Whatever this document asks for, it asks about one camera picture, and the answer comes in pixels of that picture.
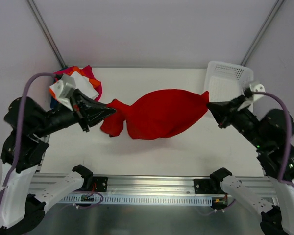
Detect red t shirt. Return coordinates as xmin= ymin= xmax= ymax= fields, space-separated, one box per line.
xmin=100 ymin=89 xmax=209 ymax=140

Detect orange folded t shirt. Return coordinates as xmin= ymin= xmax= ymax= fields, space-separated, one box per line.
xmin=48 ymin=66 xmax=101 ymax=98

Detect right metal frame post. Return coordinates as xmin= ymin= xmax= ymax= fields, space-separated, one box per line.
xmin=240 ymin=0 xmax=286 ymax=67

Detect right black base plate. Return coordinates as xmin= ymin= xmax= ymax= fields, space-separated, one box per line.
xmin=193 ymin=178 xmax=218 ymax=194

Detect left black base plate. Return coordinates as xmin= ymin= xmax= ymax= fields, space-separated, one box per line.
xmin=88 ymin=176 xmax=108 ymax=192

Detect white slotted cable duct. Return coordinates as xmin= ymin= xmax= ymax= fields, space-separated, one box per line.
xmin=59 ymin=194 xmax=213 ymax=207

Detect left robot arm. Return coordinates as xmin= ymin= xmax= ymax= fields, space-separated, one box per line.
xmin=0 ymin=90 xmax=115 ymax=235

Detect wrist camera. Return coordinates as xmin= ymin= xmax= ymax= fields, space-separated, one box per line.
xmin=239 ymin=81 xmax=265 ymax=110
xmin=54 ymin=74 xmax=76 ymax=111

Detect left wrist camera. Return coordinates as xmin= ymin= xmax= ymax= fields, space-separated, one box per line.
xmin=54 ymin=74 xmax=76 ymax=111

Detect white folded t shirt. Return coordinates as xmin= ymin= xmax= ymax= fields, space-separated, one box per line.
xmin=49 ymin=71 xmax=99 ymax=99

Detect left metal frame post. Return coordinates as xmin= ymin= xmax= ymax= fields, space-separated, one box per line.
xmin=26 ymin=0 xmax=67 ymax=69

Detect metal frame post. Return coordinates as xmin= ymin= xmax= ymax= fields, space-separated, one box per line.
xmin=26 ymin=0 xmax=67 ymax=69
xmin=240 ymin=0 xmax=286 ymax=67

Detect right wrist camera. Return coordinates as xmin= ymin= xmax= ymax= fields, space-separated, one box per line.
xmin=239 ymin=81 xmax=265 ymax=110

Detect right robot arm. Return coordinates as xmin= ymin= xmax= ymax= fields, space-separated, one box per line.
xmin=207 ymin=95 xmax=294 ymax=235

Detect pink folded t shirt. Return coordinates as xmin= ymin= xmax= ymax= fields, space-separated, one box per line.
xmin=52 ymin=65 xmax=103 ymax=102

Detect blue folded t shirt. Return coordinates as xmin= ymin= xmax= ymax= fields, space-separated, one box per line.
xmin=50 ymin=96 xmax=58 ymax=109

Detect aluminium mounting rail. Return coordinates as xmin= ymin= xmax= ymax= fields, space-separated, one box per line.
xmin=29 ymin=173 xmax=276 ymax=197

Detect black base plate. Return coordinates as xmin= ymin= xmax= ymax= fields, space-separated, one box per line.
xmin=88 ymin=176 xmax=108 ymax=192
xmin=193 ymin=178 xmax=218 ymax=194

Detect white plastic basket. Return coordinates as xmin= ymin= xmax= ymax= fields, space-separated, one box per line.
xmin=204 ymin=61 xmax=254 ymax=102

